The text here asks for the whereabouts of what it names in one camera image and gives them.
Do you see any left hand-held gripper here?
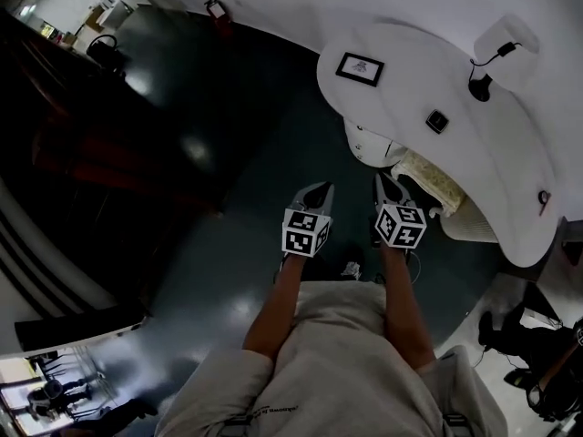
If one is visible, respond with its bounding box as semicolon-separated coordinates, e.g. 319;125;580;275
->
280;180;336;260

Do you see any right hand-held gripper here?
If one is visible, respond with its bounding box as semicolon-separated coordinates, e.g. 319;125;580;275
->
371;173;428;249

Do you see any person's right forearm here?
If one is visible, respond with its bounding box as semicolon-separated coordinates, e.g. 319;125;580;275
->
380;243;437;372

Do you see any person's left forearm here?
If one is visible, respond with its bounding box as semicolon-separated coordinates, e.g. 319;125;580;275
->
241;255;307;363

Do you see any white curved dressing table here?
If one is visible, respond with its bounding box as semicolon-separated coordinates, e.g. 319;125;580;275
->
316;15;566;268

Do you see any cream upholstered stool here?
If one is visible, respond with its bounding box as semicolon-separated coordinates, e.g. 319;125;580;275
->
390;148;465;219

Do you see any small black square box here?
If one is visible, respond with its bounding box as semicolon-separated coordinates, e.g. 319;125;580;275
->
425;109;451;135

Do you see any black cone stand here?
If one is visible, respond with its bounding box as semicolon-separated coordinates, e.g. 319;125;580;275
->
467;74;494;103

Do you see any person's grey sweatshirt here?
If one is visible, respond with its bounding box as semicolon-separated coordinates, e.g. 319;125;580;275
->
154;279;506;437

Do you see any red fire extinguisher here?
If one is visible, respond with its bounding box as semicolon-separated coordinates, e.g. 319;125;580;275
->
203;0;234;38

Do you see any dark wooden furniture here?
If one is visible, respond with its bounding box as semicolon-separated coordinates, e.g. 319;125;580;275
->
0;11;229;300

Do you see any black handbag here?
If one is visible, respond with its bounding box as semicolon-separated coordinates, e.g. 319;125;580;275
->
86;34;127;79

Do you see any white box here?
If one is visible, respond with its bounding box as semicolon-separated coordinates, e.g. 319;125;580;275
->
97;0;133;29

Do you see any thin white cable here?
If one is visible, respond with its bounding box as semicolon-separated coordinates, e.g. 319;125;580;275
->
404;250;423;282

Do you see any black picture frame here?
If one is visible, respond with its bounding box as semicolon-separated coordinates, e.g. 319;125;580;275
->
335;52;385;87

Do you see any black power adapter cable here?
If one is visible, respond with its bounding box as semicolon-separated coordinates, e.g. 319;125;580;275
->
468;42;524;81

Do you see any grey harness strap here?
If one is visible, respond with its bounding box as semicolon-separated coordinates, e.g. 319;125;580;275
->
444;412;470;437
222;414;256;437

